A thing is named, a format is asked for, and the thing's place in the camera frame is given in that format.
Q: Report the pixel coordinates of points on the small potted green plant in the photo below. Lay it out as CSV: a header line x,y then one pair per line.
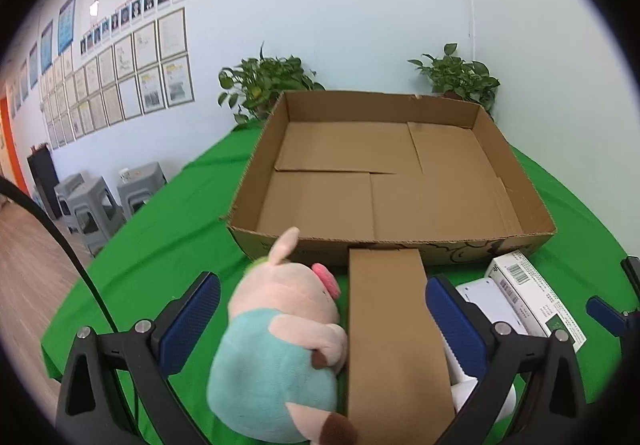
x,y
457,75

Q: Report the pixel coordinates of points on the white paper cup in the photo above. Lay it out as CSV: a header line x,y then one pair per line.
x,y
125,174

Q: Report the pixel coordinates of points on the white carton with barcode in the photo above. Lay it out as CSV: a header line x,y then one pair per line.
x,y
525,285

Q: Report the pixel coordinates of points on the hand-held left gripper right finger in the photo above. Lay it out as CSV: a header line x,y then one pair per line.
x,y
455,320

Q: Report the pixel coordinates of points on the blue wall poster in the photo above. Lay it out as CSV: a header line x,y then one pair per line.
x,y
66,22
33,67
46,47

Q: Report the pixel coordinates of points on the bushy potted green plant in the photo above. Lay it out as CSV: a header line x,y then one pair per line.
x,y
265,80

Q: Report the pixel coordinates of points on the narrow cardboard box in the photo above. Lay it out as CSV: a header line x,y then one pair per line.
x,y
392,335

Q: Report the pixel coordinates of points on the green tablecloth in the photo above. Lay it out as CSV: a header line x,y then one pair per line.
x,y
165,245

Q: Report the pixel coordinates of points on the pink pig plush toy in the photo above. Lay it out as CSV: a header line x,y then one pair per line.
x,y
280,325

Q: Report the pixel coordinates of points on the black cabinet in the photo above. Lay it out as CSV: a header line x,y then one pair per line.
x,y
42,175

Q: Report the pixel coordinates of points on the grey plastic stool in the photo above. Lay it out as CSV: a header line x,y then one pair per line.
x,y
142,182
67,185
92,210

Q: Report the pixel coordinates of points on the wall of framed certificates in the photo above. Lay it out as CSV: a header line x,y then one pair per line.
x,y
125,80

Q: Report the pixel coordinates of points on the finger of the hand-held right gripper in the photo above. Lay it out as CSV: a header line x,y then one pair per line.
x,y
606,315
632,270

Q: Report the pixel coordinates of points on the large cardboard box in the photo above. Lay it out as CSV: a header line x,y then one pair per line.
x,y
390,195

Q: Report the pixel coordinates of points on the white hair dryer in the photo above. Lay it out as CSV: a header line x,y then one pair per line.
x,y
475,292

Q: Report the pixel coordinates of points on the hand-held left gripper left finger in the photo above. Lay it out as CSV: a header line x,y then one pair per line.
x,y
192,320

